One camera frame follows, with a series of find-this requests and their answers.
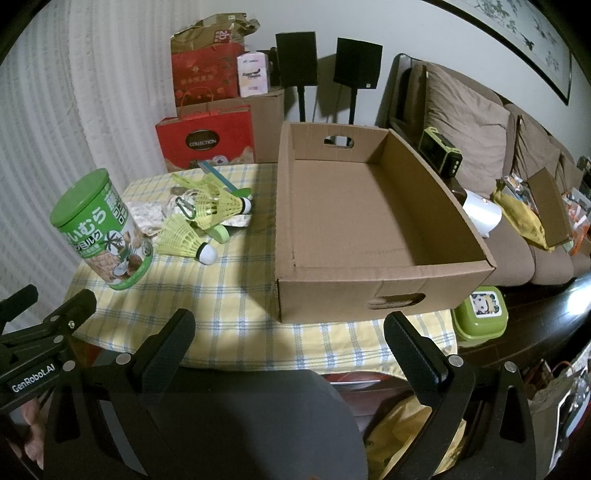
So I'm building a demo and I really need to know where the brown sofa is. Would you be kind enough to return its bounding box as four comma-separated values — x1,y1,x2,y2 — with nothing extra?
376,53,591,287

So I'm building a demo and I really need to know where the red Collection gift box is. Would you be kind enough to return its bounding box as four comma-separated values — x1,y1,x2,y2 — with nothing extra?
154,104,257,174

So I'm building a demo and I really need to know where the person's left hand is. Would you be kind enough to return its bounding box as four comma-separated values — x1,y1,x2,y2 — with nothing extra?
18,398,49,446

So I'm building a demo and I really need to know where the white round device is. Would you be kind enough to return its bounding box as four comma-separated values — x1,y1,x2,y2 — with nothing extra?
462,188,503,238

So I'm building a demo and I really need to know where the brown cardboard box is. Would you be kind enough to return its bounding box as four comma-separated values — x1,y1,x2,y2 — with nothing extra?
274,121,498,324
240,87,286,163

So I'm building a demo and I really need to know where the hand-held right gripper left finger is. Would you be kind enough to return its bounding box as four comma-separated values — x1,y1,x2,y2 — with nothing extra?
44,308,197,480

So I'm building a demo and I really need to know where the brown sofa cushion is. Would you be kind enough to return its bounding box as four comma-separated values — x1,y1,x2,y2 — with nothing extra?
512,113,561,195
556,152,585,195

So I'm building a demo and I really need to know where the green black device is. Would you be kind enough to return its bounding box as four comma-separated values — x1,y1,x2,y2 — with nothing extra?
419,127,463,178

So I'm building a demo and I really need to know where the white curtain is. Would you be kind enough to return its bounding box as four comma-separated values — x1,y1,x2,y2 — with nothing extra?
0,0,185,305

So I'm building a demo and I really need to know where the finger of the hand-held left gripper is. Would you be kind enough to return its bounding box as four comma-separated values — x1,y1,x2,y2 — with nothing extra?
0,290,98,370
0,285,38,328

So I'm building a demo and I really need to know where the grey chair back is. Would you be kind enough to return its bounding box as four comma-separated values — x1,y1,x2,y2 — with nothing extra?
108,369,368,480

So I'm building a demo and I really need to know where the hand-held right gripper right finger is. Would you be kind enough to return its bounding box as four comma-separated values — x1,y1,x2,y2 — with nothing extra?
383,311,539,480

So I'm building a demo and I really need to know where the green lunch box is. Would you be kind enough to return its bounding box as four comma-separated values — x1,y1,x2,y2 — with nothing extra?
451,286,509,342

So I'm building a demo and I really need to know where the pile of colourful packets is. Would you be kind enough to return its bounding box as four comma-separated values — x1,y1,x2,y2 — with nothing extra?
561,185,591,257

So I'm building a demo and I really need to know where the flat cardboard piece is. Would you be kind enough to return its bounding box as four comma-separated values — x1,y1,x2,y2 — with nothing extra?
526,167,573,247

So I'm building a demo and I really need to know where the torn brown paper bag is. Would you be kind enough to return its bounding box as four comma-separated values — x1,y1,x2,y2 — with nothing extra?
172,14,262,54

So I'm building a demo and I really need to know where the large beige cushion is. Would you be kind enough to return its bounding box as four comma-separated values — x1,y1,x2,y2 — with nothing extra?
422,62,511,199

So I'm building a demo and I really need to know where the yellow cloth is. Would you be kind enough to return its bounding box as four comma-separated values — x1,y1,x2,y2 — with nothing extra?
365,394,467,480

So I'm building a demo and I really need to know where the white tissue pack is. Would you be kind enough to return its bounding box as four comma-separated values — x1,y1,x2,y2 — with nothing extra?
237,51,271,97

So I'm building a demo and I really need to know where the framed wall painting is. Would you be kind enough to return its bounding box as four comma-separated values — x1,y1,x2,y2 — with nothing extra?
438,0,573,107

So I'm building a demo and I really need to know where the white floral cloth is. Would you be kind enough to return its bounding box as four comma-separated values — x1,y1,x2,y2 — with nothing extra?
127,200,181,236

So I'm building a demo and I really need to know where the dark wooden coffee table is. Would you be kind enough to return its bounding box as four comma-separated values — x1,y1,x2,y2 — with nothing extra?
455,265,591,402

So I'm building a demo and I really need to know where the yellow-green shuttlecock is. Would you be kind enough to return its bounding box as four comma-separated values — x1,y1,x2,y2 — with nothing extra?
191,189,254,229
157,215,218,266
172,172,222,199

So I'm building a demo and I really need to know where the yellow bag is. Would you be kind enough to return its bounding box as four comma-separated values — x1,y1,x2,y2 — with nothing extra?
490,185,555,252

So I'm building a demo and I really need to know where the green squeegee with blue blade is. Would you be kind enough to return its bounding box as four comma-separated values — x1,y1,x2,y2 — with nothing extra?
198,161,241,244

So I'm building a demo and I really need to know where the closed brown cardboard box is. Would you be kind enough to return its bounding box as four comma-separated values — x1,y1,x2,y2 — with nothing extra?
240,87,286,163

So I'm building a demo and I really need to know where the green snack can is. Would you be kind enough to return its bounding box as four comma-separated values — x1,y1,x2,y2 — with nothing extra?
50,168,154,291

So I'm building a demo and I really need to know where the yellow checked tablecloth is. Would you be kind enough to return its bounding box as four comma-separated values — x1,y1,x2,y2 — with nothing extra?
65,161,458,377

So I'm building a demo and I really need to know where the black speaker on stand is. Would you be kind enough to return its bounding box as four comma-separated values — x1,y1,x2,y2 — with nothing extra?
333,38,383,125
276,31,318,123

